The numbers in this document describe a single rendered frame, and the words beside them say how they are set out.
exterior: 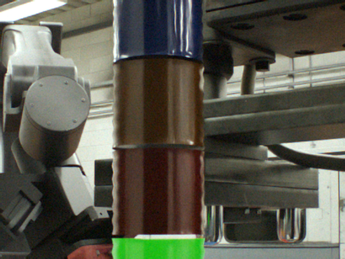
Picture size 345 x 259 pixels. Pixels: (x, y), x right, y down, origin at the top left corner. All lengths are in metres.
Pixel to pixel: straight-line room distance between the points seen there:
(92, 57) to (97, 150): 1.30
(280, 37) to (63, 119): 0.20
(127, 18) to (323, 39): 0.30
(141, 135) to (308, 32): 0.29
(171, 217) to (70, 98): 0.38
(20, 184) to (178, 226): 0.38
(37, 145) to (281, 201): 0.22
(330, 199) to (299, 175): 5.00
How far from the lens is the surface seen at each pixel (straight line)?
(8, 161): 0.97
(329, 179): 5.64
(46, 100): 0.65
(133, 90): 0.30
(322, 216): 5.66
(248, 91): 0.68
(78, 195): 0.68
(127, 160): 0.29
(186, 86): 0.30
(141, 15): 0.30
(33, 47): 0.84
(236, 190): 0.54
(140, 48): 0.30
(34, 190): 0.66
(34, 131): 0.65
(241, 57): 0.61
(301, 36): 0.57
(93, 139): 10.11
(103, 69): 10.14
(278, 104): 0.52
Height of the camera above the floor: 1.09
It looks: 7 degrees up
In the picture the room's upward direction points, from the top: straight up
